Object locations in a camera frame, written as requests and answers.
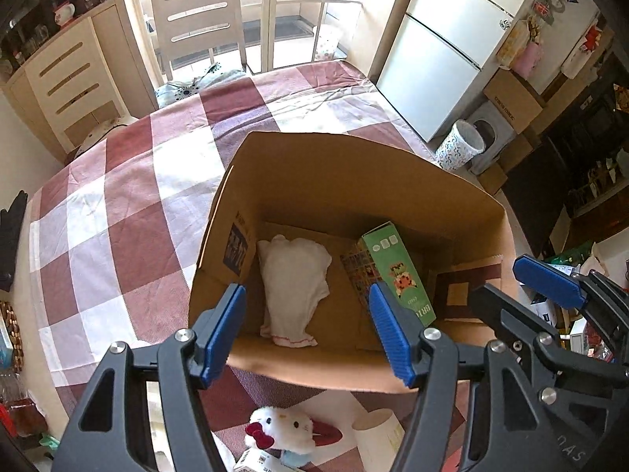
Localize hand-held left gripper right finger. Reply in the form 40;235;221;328
368;280;547;472

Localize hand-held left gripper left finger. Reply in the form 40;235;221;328
51;282;246;472

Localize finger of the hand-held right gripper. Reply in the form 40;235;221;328
469;284;567;371
512;254;629;351

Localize cream paper cup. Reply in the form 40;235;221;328
351;409;406;469

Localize white cat plush red bow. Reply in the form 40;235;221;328
245;406;343;468

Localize white green medicine box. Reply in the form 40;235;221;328
232;447;283;472

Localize brown cardboard box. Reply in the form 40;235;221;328
188;130;514;395

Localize green printed carton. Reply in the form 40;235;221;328
357;221;437;328

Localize colourful sticker sheet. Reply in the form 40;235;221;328
340;248;381;316

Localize white cloth pink trim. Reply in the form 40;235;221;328
256;234;333;350

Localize squiggle patterned waste bin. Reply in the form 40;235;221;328
435;119;487;172

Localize cardboard box on stool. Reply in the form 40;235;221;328
483;66;548;133

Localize wooden bead mat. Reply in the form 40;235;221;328
0;300;25;369

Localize bottle of red liquid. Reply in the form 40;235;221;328
0;371;47;436

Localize pink hanging bag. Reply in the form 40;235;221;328
511;42;546;79

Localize white spotted cushion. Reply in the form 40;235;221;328
76;117;138;155

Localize black gloves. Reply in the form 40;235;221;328
0;189;29;291

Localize yellow patterned hanging cloth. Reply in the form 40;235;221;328
498;20;532;70

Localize white refrigerator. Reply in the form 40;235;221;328
376;0;546;143

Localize floral blue cushion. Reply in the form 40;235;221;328
156;63;246;109

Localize cream drawer cabinet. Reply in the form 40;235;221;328
0;2;148;163

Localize polka dot waste bin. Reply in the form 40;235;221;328
314;24;342;62

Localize cream slatted chair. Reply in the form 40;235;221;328
149;0;249;82

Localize white ceramic jar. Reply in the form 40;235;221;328
51;1;77;28

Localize glass shelf cabinet with jars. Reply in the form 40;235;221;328
0;0;116;74

